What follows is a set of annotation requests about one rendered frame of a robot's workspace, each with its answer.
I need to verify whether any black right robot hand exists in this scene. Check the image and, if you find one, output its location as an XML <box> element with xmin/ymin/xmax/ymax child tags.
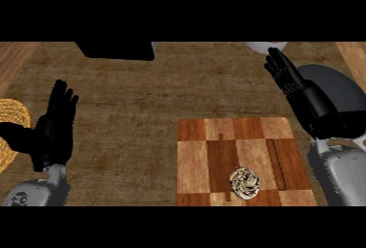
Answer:
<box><xmin>262</xmin><ymin>46</ymin><xmax>366</xmax><ymax>140</ymax></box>

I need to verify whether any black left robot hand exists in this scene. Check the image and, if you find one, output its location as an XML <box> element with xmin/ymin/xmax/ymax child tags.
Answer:
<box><xmin>0</xmin><ymin>78</ymin><xmax>79</xmax><ymax>173</ymax></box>

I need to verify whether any dark grey pan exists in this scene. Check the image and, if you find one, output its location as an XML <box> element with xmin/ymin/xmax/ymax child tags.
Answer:
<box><xmin>296</xmin><ymin>63</ymin><xmax>366</xmax><ymax>113</ymax></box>

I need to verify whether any checkered wooden cutting board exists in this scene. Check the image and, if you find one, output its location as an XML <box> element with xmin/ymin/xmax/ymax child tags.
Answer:
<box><xmin>175</xmin><ymin>116</ymin><xmax>318</xmax><ymax>207</ymax></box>

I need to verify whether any swirled brown white cupcake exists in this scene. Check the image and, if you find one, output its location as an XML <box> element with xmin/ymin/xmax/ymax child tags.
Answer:
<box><xmin>228</xmin><ymin>166</ymin><xmax>261</xmax><ymax>201</ymax></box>

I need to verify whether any yellow wicker basket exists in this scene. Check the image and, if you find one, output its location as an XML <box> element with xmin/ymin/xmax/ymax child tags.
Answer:
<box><xmin>0</xmin><ymin>98</ymin><xmax>32</xmax><ymax>173</ymax></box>

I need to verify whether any pale grey bowl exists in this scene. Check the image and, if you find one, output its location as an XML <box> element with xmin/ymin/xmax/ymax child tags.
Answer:
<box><xmin>244</xmin><ymin>42</ymin><xmax>289</xmax><ymax>54</ymax></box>

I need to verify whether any black appliance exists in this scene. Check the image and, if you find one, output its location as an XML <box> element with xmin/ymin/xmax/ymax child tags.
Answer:
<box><xmin>73</xmin><ymin>42</ymin><xmax>157</xmax><ymax>62</ymax></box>

